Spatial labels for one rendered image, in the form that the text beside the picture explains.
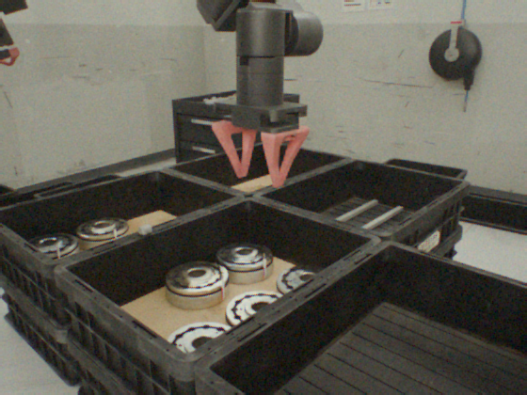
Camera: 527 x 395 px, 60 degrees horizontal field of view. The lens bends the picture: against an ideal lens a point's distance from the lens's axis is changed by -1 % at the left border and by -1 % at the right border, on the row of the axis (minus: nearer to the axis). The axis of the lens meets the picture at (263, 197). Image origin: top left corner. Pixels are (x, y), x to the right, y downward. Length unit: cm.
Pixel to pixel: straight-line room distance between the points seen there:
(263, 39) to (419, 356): 45
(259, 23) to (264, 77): 6
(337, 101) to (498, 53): 135
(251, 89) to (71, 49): 370
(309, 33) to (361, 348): 42
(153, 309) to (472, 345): 47
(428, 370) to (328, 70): 380
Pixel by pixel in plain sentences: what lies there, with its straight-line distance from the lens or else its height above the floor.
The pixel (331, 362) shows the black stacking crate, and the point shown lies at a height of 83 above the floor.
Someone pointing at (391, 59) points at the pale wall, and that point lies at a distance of 406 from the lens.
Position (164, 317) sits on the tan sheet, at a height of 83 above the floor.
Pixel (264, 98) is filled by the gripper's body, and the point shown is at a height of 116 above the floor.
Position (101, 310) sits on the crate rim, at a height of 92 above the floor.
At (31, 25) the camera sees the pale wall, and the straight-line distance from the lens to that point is 404.
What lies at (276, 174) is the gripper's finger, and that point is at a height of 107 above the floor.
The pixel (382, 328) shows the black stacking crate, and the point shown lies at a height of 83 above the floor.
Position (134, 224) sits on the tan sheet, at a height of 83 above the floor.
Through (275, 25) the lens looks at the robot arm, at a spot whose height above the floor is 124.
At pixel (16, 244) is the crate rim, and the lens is 80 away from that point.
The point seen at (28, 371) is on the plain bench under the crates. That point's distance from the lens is 91.
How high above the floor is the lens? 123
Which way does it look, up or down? 20 degrees down
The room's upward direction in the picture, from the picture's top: straight up
